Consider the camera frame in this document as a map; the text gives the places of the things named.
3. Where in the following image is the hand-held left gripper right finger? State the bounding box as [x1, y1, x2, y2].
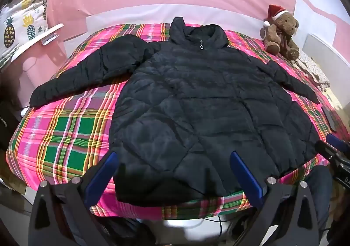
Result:
[230, 150, 329, 246]

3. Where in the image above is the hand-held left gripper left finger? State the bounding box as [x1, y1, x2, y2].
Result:
[27, 150, 121, 246]

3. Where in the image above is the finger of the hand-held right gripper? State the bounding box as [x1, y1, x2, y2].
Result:
[314, 140, 340, 165]
[327, 133, 350, 154]

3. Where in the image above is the black puffer jacket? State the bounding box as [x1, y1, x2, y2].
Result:
[29, 17, 322, 204]

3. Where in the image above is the dark phone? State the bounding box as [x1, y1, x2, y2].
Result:
[321, 105, 340, 130]

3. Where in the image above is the person's leg in jeans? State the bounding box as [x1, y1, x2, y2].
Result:
[303, 165, 333, 236]

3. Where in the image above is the pink green plaid blanket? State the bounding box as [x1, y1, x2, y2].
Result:
[5, 23, 345, 220]

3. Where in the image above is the beige lace cloth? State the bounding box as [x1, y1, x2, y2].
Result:
[291, 52, 331, 91]

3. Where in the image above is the white panel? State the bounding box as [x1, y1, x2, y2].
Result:
[302, 33, 350, 91]

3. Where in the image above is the brown teddy bear santa hat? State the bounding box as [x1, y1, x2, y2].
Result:
[263, 4, 300, 61]

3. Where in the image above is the white shelf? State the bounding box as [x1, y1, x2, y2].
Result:
[11, 23, 65, 61]

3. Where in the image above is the white headboard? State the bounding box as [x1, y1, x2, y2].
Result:
[63, 3, 274, 42]

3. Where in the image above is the pineapple print curtain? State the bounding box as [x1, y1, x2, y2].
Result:
[0, 0, 50, 72]

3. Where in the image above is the black cable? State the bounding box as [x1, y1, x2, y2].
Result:
[202, 216, 229, 236]

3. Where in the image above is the white hook rail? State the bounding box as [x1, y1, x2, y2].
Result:
[41, 31, 59, 46]

